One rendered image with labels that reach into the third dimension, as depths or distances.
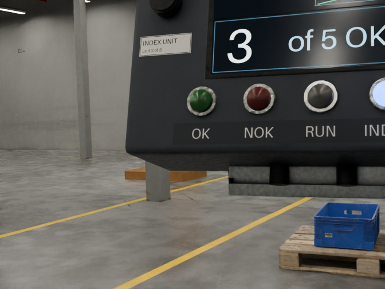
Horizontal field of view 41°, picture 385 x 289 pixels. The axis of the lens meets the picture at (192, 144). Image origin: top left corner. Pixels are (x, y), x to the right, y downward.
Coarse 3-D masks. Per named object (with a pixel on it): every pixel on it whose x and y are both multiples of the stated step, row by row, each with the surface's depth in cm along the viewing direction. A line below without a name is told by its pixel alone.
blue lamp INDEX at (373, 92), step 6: (384, 78) 40; (378, 84) 40; (384, 84) 40; (372, 90) 40; (378, 90) 40; (384, 90) 39; (372, 96) 40; (378, 96) 40; (384, 96) 39; (372, 102) 40; (378, 102) 40; (384, 102) 39; (378, 108) 40; (384, 108) 40
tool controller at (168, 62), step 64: (192, 0) 47; (256, 0) 45; (320, 0) 43; (384, 0) 42; (192, 64) 46; (320, 64) 42; (384, 64) 41; (128, 128) 47; (192, 128) 45; (256, 128) 43; (320, 128) 41; (384, 128) 40
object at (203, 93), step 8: (200, 88) 45; (208, 88) 45; (192, 96) 44; (200, 96) 44; (208, 96) 44; (216, 96) 45; (192, 104) 44; (200, 104) 44; (208, 104) 44; (216, 104) 44; (192, 112) 45; (200, 112) 45; (208, 112) 44
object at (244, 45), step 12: (216, 24) 46; (228, 24) 46; (240, 24) 45; (252, 24) 45; (264, 24) 44; (216, 36) 46; (228, 36) 45; (240, 36) 45; (252, 36) 45; (264, 36) 44; (216, 48) 45; (228, 48) 45; (240, 48) 45; (252, 48) 44; (264, 48) 44; (216, 60) 45; (228, 60) 45; (240, 60) 44; (252, 60) 44; (264, 60) 44; (216, 72) 45; (228, 72) 45; (240, 72) 44
